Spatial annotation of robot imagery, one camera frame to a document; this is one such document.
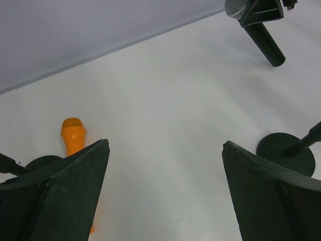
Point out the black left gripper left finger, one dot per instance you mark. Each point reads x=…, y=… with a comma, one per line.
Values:
x=57, y=201

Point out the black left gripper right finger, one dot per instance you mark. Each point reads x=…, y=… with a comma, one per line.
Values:
x=270, y=201

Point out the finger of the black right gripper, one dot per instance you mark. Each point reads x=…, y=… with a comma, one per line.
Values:
x=260, y=11

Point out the black microphone silver grille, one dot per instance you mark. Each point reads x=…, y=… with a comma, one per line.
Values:
x=257, y=32

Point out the black microphone stand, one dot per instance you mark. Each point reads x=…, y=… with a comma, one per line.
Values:
x=289, y=151
x=8, y=165

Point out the orange microphone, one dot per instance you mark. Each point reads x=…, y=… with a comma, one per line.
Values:
x=73, y=135

